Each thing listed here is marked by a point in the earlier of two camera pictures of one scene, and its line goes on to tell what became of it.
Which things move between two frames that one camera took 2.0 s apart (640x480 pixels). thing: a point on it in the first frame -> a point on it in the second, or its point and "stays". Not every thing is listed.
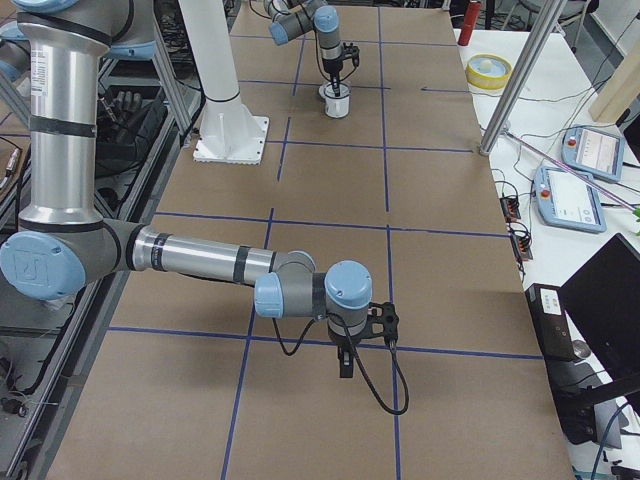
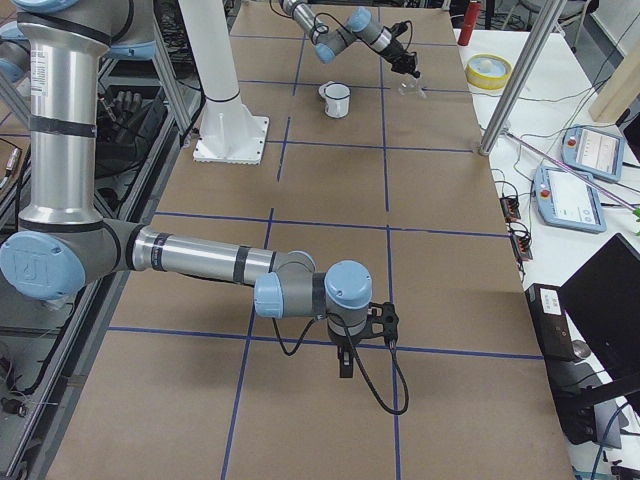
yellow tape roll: [488, 71] stays
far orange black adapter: [510, 207] stays
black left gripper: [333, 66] -> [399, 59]
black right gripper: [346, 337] stays
